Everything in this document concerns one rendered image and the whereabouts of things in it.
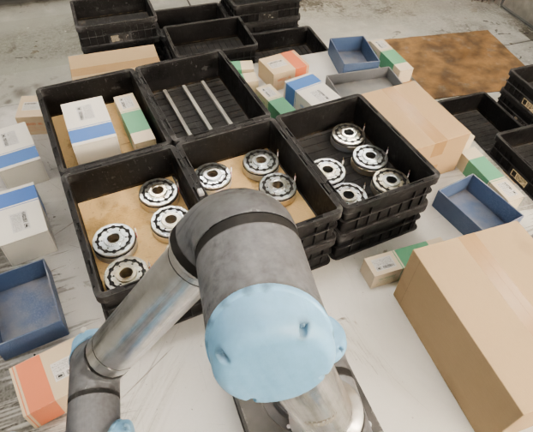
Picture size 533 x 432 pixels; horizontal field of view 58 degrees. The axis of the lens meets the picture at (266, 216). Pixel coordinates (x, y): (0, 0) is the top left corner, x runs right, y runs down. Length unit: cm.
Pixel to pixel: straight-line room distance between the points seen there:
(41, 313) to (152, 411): 39
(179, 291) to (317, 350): 23
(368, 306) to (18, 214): 97
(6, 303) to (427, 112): 134
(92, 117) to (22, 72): 212
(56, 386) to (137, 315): 53
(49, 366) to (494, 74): 327
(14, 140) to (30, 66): 196
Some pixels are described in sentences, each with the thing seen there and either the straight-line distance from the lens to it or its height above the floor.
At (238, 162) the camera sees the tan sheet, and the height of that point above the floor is 83.
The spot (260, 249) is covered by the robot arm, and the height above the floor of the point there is 143.
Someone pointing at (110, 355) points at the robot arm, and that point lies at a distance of 73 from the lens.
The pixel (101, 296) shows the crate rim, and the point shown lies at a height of 93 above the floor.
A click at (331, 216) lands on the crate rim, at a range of 116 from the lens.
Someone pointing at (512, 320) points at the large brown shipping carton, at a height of 90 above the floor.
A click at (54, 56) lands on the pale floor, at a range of 369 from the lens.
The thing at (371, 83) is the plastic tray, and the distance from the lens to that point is 203.
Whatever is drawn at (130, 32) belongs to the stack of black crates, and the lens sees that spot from 270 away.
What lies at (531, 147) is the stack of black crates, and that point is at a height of 38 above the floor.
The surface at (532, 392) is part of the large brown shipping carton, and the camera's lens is 110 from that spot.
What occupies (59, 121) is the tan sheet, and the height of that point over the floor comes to 83.
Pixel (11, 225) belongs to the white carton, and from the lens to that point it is 144.
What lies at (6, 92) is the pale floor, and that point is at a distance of 344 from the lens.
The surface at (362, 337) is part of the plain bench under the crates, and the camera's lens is 126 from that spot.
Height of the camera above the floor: 179
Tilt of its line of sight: 49 degrees down
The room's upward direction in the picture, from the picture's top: 3 degrees clockwise
